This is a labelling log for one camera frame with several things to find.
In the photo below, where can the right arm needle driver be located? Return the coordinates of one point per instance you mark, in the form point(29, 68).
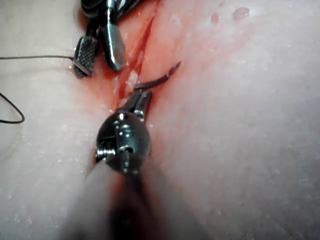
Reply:
point(105, 6)

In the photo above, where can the left arm needle driver jaw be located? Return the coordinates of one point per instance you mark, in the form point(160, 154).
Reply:
point(144, 103)
point(132, 101)

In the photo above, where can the right arm needle driver jaw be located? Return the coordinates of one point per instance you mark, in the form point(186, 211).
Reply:
point(86, 55)
point(113, 47)

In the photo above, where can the left arm needle driver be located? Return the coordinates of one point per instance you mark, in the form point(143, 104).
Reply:
point(125, 140)

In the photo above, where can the curved steel needle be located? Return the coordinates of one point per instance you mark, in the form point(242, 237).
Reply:
point(160, 78)

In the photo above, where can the black thread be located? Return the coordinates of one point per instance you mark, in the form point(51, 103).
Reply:
point(37, 57)

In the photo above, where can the tissue pad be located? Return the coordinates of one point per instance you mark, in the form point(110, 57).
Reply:
point(237, 120)

